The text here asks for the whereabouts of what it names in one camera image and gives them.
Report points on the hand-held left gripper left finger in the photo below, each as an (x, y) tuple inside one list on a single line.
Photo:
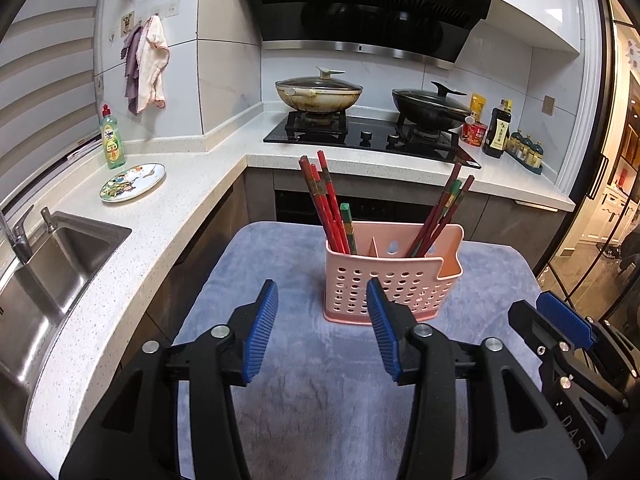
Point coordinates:
[(260, 330)]

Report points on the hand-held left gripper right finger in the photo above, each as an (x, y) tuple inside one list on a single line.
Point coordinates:
[(382, 330)]

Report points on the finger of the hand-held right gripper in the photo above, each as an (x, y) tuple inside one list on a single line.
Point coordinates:
[(567, 322), (537, 335)]

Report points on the pink perforated utensil holder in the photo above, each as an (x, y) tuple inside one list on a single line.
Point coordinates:
[(400, 285)]

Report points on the green chopstick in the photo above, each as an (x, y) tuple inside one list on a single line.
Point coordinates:
[(349, 230), (440, 215)]

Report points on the red chopstick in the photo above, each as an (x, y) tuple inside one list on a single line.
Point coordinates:
[(315, 195), (327, 210)]

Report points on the brown wooden chopstick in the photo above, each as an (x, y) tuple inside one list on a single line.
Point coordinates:
[(440, 197), (452, 210)]

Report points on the light blue fleece blanket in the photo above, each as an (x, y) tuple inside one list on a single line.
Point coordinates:
[(310, 410)]

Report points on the speckled white kitchen counter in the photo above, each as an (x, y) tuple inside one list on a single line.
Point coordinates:
[(190, 180)]

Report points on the rack of spice jars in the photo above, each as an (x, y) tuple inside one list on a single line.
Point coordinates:
[(525, 152)]

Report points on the black gas stove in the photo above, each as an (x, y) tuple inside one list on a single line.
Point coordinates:
[(370, 137)]

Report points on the patterned ceramic plate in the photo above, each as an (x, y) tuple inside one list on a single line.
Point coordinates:
[(132, 183)]

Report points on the dark soy sauce bottle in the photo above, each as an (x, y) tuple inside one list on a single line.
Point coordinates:
[(496, 132)]

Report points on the red seasoning container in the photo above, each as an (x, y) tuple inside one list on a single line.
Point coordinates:
[(472, 132)]

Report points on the stainless steel sink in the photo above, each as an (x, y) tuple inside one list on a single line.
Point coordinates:
[(55, 270)]

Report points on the black wok with lid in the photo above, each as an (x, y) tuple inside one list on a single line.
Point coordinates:
[(430, 107)]

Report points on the yellow seasoning packet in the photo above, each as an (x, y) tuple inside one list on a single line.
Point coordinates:
[(477, 105)]

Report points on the green dish soap bottle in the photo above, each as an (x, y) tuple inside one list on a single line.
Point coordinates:
[(113, 145)]

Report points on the small chrome sink tap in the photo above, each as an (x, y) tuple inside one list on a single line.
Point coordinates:
[(47, 220)]

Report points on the beige pan with glass lid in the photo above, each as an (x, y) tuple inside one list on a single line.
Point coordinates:
[(317, 92)]

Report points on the chrome kitchen faucet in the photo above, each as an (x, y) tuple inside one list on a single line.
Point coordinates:
[(19, 240)]

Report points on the cream hanging cloth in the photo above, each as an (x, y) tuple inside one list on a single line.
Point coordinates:
[(152, 65)]

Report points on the purple hanging cloth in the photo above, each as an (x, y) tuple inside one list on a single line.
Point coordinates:
[(132, 65)]

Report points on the white upper cabinet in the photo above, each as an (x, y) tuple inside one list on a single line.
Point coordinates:
[(545, 0)]

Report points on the black range hood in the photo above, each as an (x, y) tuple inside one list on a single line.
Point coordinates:
[(370, 0)]

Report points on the white window blinds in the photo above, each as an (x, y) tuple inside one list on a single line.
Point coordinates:
[(45, 60)]

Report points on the brown wall switch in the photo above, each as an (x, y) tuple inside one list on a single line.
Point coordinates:
[(548, 105)]

